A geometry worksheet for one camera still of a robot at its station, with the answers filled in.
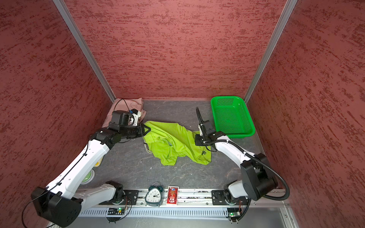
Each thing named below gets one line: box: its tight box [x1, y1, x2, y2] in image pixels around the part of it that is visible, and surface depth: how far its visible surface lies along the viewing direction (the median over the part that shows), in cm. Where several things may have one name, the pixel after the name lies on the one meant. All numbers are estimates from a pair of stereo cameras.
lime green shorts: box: [143, 120, 212, 166], surface depth 87 cm
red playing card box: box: [166, 185, 180, 205], surface depth 75 cm
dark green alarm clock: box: [144, 181, 164, 208], surface depth 73 cm
